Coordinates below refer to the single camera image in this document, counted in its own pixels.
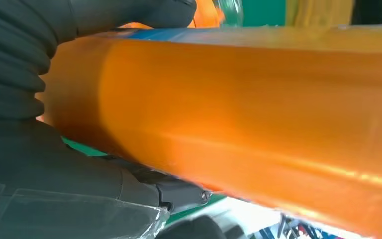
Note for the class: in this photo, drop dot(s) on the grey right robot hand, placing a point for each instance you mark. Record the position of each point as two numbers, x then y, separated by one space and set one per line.
62 184

